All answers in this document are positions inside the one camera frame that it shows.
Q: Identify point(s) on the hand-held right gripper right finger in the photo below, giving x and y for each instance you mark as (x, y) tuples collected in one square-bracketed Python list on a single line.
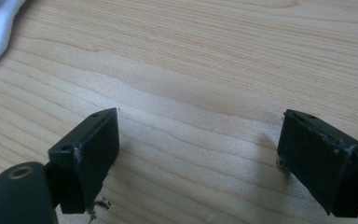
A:
[(317, 155)]

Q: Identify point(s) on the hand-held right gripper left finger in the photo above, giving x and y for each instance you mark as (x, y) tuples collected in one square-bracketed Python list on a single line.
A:
[(88, 155)]

